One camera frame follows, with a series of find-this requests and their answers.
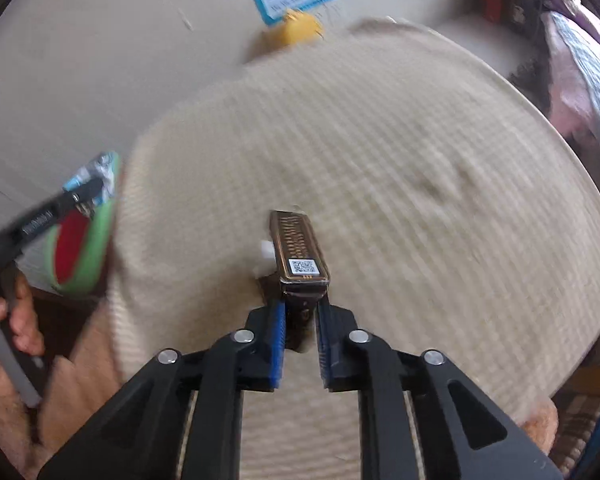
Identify purple pillow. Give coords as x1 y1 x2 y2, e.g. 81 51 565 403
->
577 2 600 51

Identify yellow duck toy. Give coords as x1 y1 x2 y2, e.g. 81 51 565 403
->
277 9 326 46

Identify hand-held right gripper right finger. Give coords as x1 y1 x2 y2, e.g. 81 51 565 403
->
316 305 563 480

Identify checkered tablecloth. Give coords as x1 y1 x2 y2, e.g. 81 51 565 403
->
107 20 600 480

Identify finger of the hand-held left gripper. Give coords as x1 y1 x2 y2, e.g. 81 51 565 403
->
0 177 107 275

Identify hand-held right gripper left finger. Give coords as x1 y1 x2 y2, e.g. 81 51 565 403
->
37 302 287 480

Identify green trash bin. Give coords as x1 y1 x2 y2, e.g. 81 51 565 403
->
45 152 123 297

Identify person's left hand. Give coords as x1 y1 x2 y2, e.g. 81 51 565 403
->
0 272 48 441

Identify blue silver snack wrapper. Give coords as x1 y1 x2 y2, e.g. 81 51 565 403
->
62 152 118 211

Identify bed with quilt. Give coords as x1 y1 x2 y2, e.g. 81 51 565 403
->
542 10 600 141

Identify brown cigarette box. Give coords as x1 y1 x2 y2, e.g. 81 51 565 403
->
269 210 330 353

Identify pink bed sheet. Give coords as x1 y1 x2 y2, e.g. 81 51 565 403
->
545 60 588 133

